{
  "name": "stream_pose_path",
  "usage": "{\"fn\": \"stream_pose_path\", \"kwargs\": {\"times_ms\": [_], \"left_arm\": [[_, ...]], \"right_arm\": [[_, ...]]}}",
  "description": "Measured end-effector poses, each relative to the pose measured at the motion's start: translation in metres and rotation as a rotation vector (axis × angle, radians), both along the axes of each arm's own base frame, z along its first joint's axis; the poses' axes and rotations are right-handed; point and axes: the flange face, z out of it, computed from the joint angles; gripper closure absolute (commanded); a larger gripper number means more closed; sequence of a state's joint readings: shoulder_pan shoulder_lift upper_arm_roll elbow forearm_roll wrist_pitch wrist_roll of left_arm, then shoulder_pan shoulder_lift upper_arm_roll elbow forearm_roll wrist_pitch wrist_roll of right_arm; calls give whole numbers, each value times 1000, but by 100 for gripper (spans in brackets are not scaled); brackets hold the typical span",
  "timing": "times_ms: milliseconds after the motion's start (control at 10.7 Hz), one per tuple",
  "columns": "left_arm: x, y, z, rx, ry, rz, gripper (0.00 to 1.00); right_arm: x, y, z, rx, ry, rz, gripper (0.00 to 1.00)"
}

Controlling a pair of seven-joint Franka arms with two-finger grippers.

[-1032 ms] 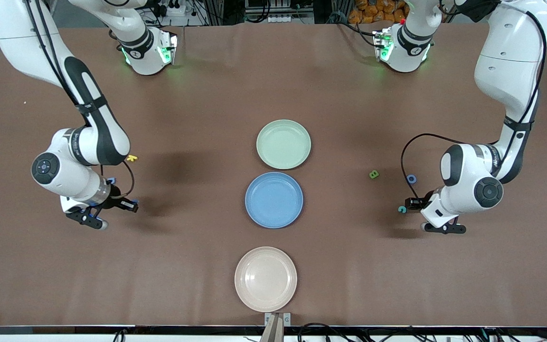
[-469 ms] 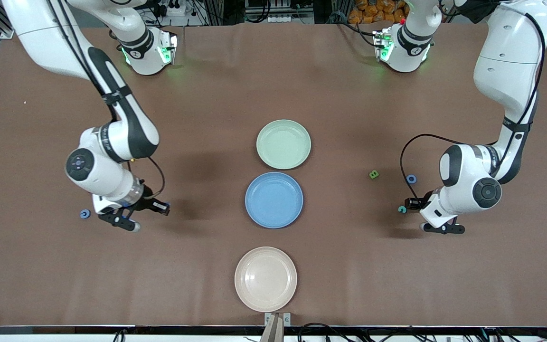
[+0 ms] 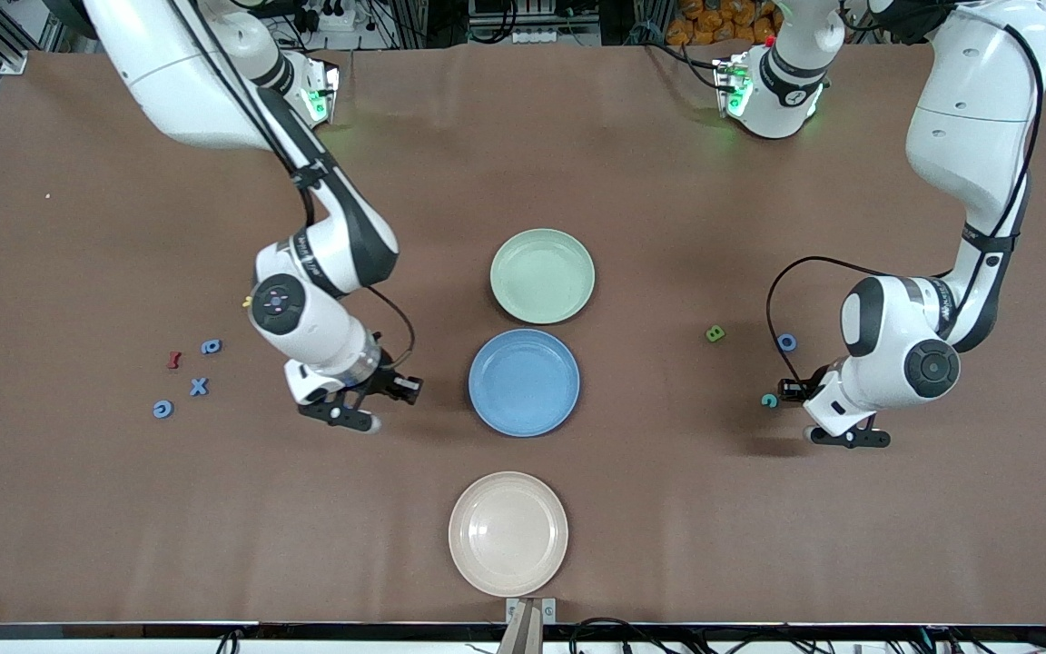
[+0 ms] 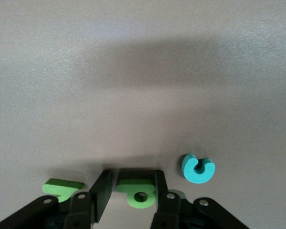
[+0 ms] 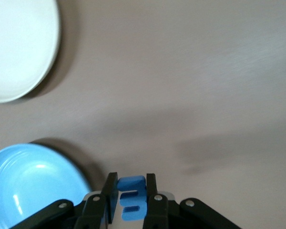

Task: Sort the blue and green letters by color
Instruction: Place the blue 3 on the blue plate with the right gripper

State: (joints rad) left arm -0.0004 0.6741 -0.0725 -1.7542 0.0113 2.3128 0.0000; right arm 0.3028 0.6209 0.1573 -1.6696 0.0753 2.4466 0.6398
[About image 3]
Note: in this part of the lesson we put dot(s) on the blue letter G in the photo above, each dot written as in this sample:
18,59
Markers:
155,409

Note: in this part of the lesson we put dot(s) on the beige plate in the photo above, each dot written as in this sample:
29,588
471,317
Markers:
508,534

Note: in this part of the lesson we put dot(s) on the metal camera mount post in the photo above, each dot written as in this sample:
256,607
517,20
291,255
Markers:
530,627

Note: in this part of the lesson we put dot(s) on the blue plate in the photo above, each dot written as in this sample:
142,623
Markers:
524,382

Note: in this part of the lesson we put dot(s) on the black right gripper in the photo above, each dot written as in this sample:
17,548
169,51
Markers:
387,379

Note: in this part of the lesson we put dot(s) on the blue letter O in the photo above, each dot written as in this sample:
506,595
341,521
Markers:
779,342

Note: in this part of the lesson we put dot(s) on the green plate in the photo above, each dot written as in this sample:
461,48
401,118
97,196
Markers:
542,276

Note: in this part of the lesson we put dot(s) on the orange fruit pile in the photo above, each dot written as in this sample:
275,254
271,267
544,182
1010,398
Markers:
714,23

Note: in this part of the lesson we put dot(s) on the brown paper table cover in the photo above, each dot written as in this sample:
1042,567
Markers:
759,545

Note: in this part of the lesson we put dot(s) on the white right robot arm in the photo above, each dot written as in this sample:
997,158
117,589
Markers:
305,336

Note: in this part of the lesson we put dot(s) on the green letter B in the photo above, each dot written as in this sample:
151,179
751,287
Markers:
715,333

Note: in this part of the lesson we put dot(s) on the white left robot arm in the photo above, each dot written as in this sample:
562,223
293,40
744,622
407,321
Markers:
977,109

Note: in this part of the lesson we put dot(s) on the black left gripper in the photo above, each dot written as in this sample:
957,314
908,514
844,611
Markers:
796,391

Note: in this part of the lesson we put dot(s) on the blue letter a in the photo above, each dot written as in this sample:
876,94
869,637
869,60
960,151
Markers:
214,348

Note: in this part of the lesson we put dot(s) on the blue letter X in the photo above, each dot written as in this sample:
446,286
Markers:
199,387

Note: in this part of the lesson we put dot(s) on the white power strip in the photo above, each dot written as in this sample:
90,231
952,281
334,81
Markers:
555,36
332,16

